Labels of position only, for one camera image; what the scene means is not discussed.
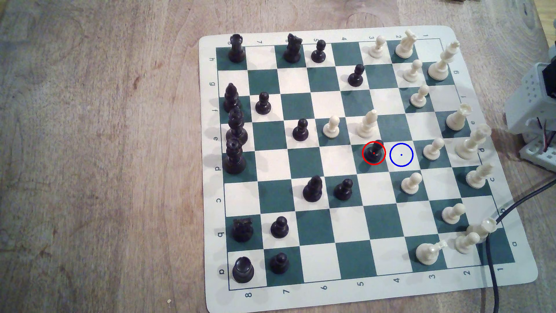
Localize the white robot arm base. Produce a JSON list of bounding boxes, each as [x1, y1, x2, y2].
[[504, 62, 556, 135]]

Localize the black rook chess piece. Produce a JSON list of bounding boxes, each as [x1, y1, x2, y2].
[[228, 34, 247, 63], [232, 256, 255, 284]]

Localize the black knight chess piece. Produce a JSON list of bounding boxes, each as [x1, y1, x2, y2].
[[231, 218, 254, 243], [283, 33, 303, 64]]

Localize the white breadboard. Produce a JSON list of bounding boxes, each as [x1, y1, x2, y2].
[[519, 138, 556, 173]]

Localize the black queen chess piece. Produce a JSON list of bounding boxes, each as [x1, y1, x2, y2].
[[226, 106, 248, 146]]

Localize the white pawn chess piece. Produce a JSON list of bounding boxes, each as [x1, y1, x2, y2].
[[403, 59, 423, 83], [368, 36, 387, 59], [323, 116, 341, 139], [442, 203, 466, 225], [409, 84, 431, 108], [455, 232, 480, 255], [423, 138, 445, 161], [400, 172, 423, 195]]

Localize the white bishop chess piece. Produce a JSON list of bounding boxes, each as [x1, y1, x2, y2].
[[466, 163, 494, 189], [356, 110, 378, 139], [428, 40, 461, 81]]

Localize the white rook chess piece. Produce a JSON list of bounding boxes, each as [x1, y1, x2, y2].
[[446, 104, 473, 131], [467, 217, 498, 239]]

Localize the green and white chess mat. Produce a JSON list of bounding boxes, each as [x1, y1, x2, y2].
[[198, 25, 539, 313]]

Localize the white knight chess piece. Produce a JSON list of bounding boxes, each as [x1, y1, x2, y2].
[[416, 240, 448, 266], [394, 30, 418, 59]]

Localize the black pawn chess piece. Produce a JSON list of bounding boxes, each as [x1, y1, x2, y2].
[[270, 252, 290, 274], [334, 179, 354, 201], [292, 118, 310, 142], [270, 216, 289, 239], [311, 39, 327, 63], [255, 92, 272, 116], [348, 64, 365, 88], [364, 140, 385, 163]]

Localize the black bishop chess piece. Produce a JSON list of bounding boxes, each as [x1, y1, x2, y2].
[[223, 83, 242, 113], [303, 176, 323, 203]]

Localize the white queen chess piece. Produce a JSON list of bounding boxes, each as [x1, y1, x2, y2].
[[455, 125, 492, 160]]

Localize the black cable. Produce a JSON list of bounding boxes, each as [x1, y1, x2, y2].
[[484, 178, 556, 313]]

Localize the black king chess piece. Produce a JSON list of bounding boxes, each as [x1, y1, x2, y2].
[[222, 137, 247, 175]]

